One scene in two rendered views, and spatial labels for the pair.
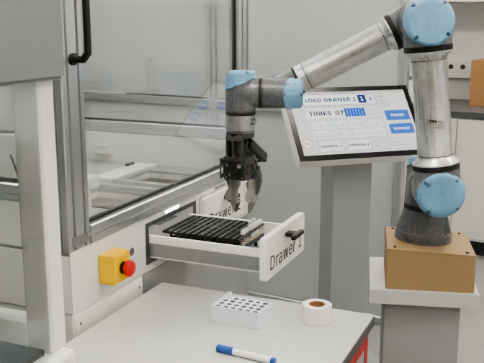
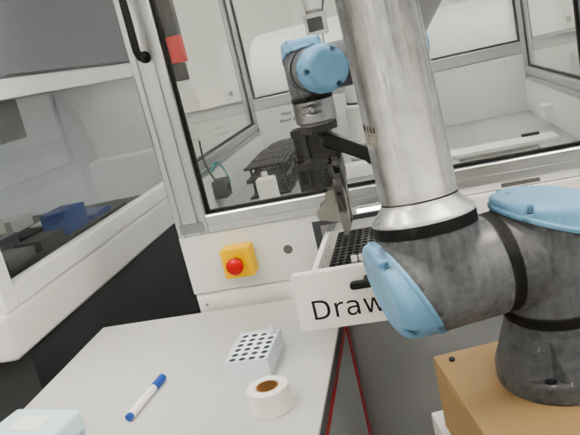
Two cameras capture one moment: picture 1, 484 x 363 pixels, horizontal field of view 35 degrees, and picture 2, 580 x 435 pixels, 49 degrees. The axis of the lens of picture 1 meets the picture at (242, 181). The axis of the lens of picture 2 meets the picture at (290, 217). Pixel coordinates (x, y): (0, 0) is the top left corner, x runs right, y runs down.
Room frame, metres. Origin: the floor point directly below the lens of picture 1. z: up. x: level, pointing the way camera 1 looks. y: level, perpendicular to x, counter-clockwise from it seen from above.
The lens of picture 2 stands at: (1.60, -1.13, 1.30)
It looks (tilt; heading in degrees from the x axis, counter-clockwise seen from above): 14 degrees down; 79
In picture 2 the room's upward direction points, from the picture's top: 13 degrees counter-clockwise
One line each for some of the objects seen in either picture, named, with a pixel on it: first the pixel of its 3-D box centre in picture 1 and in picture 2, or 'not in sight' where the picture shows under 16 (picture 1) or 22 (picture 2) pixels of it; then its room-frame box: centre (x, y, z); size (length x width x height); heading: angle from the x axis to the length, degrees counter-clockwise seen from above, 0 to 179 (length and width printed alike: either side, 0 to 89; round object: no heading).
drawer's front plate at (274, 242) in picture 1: (283, 244); (375, 291); (1.92, -0.11, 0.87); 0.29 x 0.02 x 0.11; 157
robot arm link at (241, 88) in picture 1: (241, 92); (305, 69); (1.91, 0.00, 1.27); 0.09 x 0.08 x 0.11; 86
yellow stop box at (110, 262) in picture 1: (115, 266); (238, 261); (1.73, 0.30, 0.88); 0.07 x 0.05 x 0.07; 157
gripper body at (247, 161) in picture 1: (239, 155); (320, 156); (1.90, 0.01, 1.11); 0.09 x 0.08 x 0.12; 157
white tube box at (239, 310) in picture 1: (241, 310); (255, 353); (1.69, 0.00, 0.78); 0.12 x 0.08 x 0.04; 65
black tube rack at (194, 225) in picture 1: (214, 238); (378, 255); (2.00, 0.08, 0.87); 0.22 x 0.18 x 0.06; 67
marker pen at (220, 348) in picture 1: (245, 354); (146, 396); (1.48, -0.01, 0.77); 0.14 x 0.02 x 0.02; 61
